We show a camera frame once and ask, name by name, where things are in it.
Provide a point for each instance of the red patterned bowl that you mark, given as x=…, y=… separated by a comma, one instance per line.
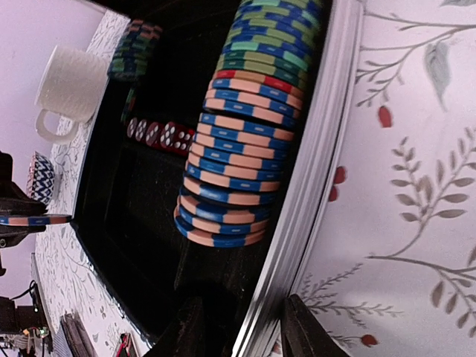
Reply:
x=41, y=179

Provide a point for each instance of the cream ribbed ceramic mug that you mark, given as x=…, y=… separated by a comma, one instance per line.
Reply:
x=72, y=85

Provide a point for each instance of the green poker chip stack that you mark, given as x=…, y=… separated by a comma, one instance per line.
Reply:
x=251, y=109

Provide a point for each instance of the triangular all in marker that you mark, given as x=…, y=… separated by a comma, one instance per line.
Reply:
x=124, y=346

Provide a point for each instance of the red dice row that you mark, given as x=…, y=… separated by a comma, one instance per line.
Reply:
x=171, y=137

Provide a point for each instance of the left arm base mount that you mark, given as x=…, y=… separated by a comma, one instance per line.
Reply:
x=15, y=319

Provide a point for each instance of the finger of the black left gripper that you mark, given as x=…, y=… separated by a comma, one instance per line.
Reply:
x=14, y=202

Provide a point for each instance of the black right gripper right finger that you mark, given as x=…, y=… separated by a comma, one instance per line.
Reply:
x=301, y=333

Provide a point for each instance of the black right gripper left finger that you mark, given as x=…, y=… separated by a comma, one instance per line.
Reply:
x=185, y=335

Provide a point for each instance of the blue playing card deck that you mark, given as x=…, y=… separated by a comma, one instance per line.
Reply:
x=71, y=338

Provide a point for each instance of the aluminium poker case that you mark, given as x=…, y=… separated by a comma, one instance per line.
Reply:
x=124, y=215

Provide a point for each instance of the green blue chip stack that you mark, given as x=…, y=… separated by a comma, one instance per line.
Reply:
x=135, y=48

